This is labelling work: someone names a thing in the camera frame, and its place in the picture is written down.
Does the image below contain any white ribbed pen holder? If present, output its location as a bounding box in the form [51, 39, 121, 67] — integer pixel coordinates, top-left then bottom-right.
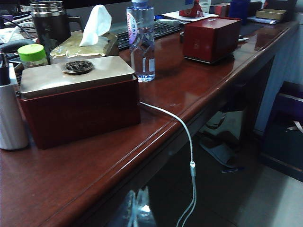
[0, 83, 29, 150]

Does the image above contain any clear water bottle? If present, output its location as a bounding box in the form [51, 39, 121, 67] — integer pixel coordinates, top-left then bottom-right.
[125, 0, 156, 83]

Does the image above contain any red wooden box golden lid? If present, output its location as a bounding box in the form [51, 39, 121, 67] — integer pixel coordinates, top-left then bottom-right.
[18, 55, 142, 150]

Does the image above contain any black keyboard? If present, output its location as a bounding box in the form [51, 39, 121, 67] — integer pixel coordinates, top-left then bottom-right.
[116, 21, 182, 51]

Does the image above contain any red square box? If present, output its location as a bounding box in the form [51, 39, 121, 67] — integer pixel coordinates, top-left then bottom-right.
[182, 16, 242, 64]

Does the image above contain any white paper stack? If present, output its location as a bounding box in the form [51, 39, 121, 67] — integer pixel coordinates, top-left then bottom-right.
[161, 10, 220, 25]

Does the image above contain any gold tissue box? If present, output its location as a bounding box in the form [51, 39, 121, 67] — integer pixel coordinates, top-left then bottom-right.
[49, 31, 119, 59]

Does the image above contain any white tissue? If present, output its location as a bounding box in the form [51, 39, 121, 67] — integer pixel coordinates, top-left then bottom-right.
[79, 4, 113, 47]

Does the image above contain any red pouch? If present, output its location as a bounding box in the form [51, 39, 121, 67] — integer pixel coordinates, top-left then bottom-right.
[178, 0, 205, 18]

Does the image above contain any dark red box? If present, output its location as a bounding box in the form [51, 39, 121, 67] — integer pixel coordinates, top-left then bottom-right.
[209, 3, 232, 17]

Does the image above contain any green lid jar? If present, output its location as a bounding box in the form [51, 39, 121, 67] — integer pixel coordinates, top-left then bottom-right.
[17, 44, 49, 70]

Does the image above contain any dark thermos mug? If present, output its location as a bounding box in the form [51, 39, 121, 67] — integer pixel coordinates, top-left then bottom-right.
[30, 0, 82, 65]

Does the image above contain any blue container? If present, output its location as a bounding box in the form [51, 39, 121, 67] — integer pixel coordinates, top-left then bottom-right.
[229, 0, 251, 20]

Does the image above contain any flat gold box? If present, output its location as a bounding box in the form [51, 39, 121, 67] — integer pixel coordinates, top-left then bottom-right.
[255, 9, 288, 21]

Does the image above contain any white cable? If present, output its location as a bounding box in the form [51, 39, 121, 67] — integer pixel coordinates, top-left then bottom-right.
[139, 101, 197, 227]

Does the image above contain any black cable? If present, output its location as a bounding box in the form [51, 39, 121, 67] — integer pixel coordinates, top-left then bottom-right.
[0, 15, 32, 39]

